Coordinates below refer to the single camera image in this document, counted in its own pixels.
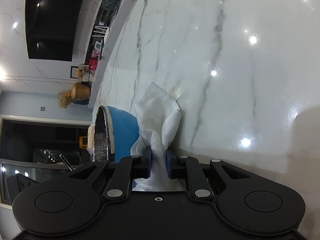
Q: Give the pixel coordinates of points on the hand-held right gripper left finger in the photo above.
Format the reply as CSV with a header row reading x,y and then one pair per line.
x,y
148,162

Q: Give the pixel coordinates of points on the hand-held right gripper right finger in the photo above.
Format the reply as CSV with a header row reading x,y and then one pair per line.
x,y
170,163

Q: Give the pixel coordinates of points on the steel bowl with blue outside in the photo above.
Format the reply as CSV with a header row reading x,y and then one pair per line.
x,y
122,132

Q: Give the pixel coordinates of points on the white cloth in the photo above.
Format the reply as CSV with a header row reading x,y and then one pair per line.
x,y
155,110

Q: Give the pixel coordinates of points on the golden brown vase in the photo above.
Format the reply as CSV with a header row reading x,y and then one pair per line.
x,y
80,91

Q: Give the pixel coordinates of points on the dried yellow flowers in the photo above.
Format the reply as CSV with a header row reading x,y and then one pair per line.
x,y
65,100

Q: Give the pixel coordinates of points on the red box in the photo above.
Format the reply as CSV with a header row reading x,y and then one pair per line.
x,y
93,65

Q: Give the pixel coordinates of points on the brown teddy bear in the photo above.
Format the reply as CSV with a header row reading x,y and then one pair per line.
x,y
79,73

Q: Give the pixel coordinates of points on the pink card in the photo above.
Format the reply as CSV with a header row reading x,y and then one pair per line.
x,y
96,53

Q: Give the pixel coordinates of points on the small white clock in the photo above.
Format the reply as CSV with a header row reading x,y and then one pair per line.
x,y
98,45

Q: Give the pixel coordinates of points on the white marble tv console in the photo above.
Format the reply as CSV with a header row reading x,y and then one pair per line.
x,y
117,30

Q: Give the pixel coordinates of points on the white router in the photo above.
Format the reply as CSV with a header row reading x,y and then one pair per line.
x,y
101,30

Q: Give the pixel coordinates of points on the black television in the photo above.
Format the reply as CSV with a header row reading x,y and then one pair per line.
x,y
52,20

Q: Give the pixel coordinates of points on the black picture frame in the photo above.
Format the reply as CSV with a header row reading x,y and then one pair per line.
x,y
73,72

